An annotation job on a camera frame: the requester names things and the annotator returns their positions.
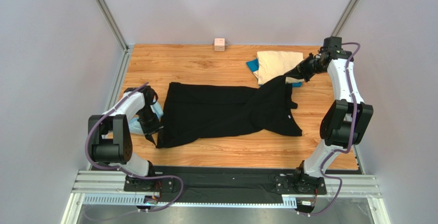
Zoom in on small beige cube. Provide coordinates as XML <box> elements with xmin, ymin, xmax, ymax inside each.
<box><xmin>213</xmin><ymin>38</ymin><xmax>227</xmax><ymax>52</ymax></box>

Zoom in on aluminium frame rail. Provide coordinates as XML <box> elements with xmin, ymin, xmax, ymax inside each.
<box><xmin>62</xmin><ymin>166</ymin><xmax>390</xmax><ymax>223</ymax></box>

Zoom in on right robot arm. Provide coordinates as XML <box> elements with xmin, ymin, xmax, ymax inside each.
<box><xmin>285</xmin><ymin>36</ymin><xmax>374</xmax><ymax>182</ymax></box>

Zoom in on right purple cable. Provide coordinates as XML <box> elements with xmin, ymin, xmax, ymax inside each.
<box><xmin>296</xmin><ymin>42</ymin><xmax>361</xmax><ymax>217</ymax></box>

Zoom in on cream folded t shirt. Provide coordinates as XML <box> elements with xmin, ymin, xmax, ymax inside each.
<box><xmin>257</xmin><ymin>51</ymin><xmax>304</xmax><ymax>85</ymax></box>

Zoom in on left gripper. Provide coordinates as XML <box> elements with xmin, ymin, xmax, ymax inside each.
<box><xmin>137</xmin><ymin>106</ymin><xmax>164</xmax><ymax>143</ymax></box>

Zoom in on blue folded t shirt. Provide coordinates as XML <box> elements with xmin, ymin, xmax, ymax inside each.
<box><xmin>246</xmin><ymin>59</ymin><xmax>302</xmax><ymax>87</ymax></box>

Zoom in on light blue headphones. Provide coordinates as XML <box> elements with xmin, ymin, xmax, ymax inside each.
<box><xmin>129</xmin><ymin>102</ymin><xmax>164</xmax><ymax>137</ymax></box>

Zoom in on black t shirt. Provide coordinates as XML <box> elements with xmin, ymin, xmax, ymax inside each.
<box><xmin>156</xmin><ymin>76</ymin><xmax>302</xmax><ymax>148</ymax></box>

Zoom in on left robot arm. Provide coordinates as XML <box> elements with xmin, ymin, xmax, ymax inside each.
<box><xmin>85</xmin><ymin>83</ymin><xmax>163</xmax><ymax>179</ymax></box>

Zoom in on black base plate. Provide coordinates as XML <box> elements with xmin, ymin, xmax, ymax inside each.
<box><xmin>90</xmin><ymin>163</ymin><xmax>362</xmax><ymax>204</ymax></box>

